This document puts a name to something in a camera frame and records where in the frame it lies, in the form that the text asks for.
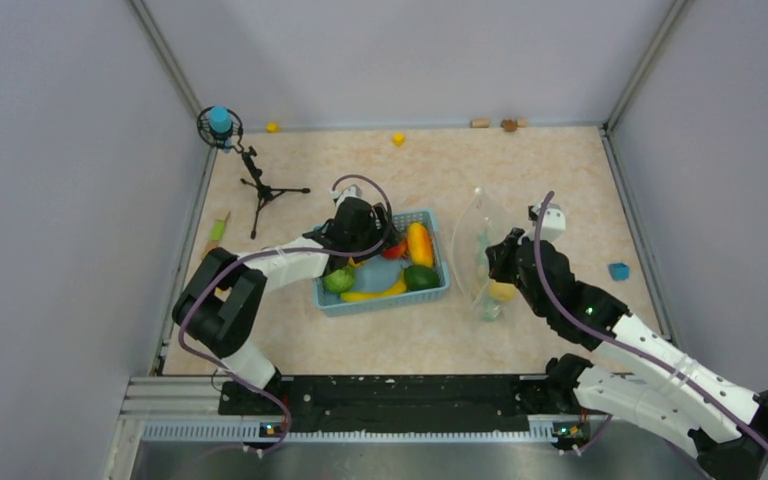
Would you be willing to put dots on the green lime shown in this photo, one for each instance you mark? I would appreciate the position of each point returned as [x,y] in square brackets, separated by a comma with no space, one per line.
[420,278]

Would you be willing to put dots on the blue small block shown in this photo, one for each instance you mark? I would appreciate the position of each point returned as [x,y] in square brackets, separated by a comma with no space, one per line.
[619,271]

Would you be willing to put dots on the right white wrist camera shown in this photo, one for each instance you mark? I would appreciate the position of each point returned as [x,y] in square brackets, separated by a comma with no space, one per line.
[553,224]

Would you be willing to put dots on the yellow banana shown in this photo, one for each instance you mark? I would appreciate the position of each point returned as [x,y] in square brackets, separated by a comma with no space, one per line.
[398,288]

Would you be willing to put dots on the clear zip top bag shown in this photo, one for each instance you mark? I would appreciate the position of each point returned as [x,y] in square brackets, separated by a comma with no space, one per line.
[483,223]

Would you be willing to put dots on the red apple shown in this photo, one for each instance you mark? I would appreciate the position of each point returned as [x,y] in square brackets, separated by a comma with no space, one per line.
[399,251]

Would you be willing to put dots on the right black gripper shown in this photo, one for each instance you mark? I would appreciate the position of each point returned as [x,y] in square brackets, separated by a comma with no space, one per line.
[499,255]

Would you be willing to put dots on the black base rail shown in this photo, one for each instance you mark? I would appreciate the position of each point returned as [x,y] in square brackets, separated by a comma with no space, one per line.
[402,404]

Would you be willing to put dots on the orange yellow mango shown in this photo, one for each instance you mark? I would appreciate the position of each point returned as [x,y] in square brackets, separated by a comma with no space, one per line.
[420,245]

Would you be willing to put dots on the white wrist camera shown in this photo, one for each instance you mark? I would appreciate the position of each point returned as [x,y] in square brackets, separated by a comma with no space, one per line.
[339,195]
[553,224]

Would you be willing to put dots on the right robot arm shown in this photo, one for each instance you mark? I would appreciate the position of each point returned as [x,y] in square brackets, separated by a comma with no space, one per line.
[722,426]

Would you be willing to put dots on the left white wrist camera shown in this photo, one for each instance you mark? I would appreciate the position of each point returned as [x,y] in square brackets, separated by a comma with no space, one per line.
[339,195]

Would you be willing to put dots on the green wooden stick toy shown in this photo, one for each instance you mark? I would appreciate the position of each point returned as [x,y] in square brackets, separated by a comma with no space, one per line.
[216,233]

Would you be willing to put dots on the blue microphone on tripod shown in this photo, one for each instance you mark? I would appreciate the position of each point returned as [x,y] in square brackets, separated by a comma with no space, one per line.
[221,128]

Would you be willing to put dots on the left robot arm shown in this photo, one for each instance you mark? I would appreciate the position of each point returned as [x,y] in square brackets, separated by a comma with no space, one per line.
[219,305]

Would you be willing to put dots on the brown nut at wall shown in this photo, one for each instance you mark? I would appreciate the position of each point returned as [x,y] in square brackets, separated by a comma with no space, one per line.
[509,125]

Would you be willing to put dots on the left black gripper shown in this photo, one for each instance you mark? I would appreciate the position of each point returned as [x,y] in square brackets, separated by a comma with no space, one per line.
[378,233]

